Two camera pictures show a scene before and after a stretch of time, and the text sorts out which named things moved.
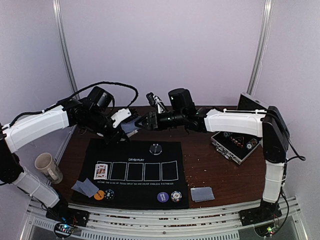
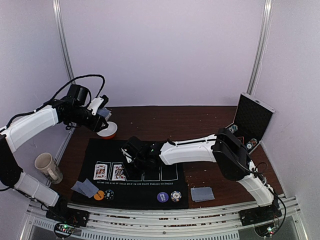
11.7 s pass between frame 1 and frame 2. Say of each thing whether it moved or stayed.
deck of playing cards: moved
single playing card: stayed
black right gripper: moved
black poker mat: stayed
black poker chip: stayed
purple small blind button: stayed
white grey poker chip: stayed
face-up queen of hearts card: moved
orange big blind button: stayed
